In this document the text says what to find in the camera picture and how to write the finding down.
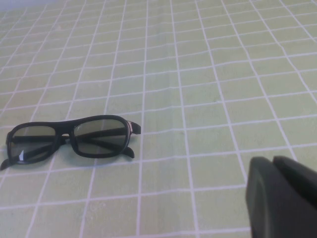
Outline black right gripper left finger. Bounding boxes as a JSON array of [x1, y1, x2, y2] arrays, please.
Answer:
[[244, 156, 317, 238]]

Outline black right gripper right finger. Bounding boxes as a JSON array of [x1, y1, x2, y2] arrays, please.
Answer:
[[273, 155, 317, 199]]

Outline black framed glasses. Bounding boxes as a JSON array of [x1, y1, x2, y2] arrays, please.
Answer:
[[0, 115, 142, 172]]

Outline green checked tablecloth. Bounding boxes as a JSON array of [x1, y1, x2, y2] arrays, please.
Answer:
[[0, 0, 317, 238]]

